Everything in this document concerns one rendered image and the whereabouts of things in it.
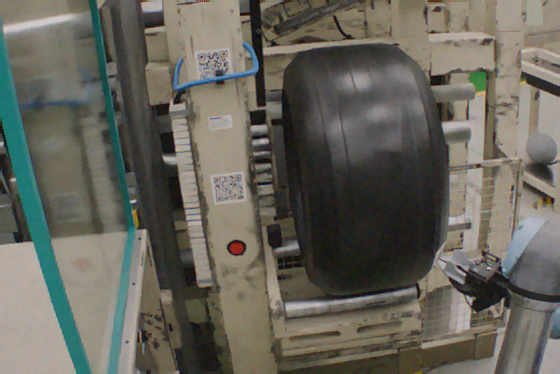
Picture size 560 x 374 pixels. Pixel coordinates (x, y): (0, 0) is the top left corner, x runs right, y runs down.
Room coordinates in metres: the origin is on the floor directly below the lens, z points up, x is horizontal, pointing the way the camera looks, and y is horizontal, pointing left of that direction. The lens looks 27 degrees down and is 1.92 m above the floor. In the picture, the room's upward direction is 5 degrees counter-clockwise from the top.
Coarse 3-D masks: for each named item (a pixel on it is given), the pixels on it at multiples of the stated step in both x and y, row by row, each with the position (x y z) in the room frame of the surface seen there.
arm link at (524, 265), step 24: (528, 240) 0.91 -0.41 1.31; (552, 240) 0.89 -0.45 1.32; (504, 264) 0.92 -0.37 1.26; (528, 264) 0.89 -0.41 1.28; (552, 264) 0.86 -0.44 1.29; (528, 288) 0.87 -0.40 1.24; (552, 288) 0.85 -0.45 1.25; (528, 312) 0.86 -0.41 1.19; (552, 312) 0.85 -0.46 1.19; (504, 336) 0.88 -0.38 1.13; (528, 336) 0.84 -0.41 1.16; (504, 360) 0.85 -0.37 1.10; (528, 360) 0.82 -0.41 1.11
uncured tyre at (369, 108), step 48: (336, 48) 1.51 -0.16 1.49; (384, 48) 1.49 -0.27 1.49; (288, 96) 1.45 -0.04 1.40; (336, 96) 1.32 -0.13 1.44; (384, 96) 1.32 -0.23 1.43; (432, 96) 1.36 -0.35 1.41; (288, 144) 1.69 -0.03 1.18; (336, 144) 1.25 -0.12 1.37; (384, 144) 1.25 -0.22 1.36; (432, 144) 1.25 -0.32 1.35; (336, 192) 1.21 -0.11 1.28; (384, 192) 1.21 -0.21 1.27; (432, 192) 1.21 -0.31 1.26; (336, 240) 1.20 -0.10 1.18; (384, 240) 1.20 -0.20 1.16; (432, 240) 1.21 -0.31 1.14; (336, 288) 1.25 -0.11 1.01; (384, 288) 1.30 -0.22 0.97
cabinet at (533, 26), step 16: (480, 0) 5.75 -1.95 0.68; (528, 0) 5.48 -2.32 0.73; (544, 0) 5.57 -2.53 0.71; (480, 16) 5.75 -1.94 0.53; (528, 16) 5.49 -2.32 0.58; (544, 16) 5.58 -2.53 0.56; (528, 32) 5.49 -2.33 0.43; (544, 32) 5.57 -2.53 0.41; (528, 48) 5.49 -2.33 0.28; (544, 48) 5.58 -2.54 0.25; (544, 64) 5.59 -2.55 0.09
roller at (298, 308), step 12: (396, 288) 1.35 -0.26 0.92; (408, 288) 1.35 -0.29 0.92; (288, 300) 1.36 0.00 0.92; (300, 300) 1.34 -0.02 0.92; (312, 300) 1.34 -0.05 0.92; (324, 300) 1.34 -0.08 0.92; (336, 300) 1.34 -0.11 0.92; (348, 300) 1.33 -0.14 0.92; (360, 300) 1.33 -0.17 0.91; (372, 300) 1.33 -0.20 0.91; (384, 300) 1.33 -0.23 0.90; (396, 300) 1.34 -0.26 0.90; (408, 300) 1.34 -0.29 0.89; (288, 312) 1.32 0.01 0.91; (300, 312) 1.32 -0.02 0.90; (312, 312) 1.32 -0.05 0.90; (324, 312) 1.33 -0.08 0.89
